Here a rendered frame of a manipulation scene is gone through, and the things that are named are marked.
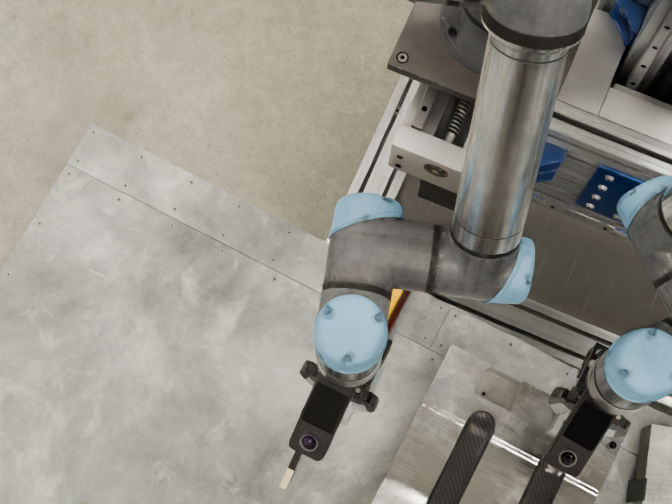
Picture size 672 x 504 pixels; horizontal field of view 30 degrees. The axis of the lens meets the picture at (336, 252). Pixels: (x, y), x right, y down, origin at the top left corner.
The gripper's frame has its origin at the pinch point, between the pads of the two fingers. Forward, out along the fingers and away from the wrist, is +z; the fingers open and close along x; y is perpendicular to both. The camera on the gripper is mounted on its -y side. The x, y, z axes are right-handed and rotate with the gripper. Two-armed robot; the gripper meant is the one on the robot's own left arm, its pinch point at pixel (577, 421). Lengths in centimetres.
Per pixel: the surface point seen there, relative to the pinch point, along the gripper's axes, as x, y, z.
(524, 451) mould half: 4.3, -6.4, 2.2
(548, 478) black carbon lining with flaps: -0.1, -8.0, 3.0
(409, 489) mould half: 15.6, -17.8, 2.8
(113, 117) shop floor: 106, 32, 91
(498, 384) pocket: 11.1, 0.6, 4.9
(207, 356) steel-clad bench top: 49, -14, 11
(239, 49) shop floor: 90, 59, 91
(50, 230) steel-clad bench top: 78, -8, 11
